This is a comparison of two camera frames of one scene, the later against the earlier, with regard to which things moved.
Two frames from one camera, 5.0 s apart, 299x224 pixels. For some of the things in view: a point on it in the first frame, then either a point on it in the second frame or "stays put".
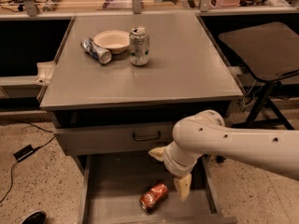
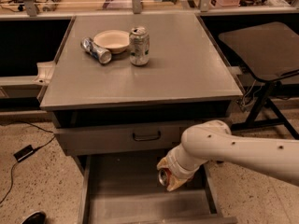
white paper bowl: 115,40 stays put
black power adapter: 24,152 stays put
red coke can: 153,197 → 163,175
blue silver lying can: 101,55 stays put
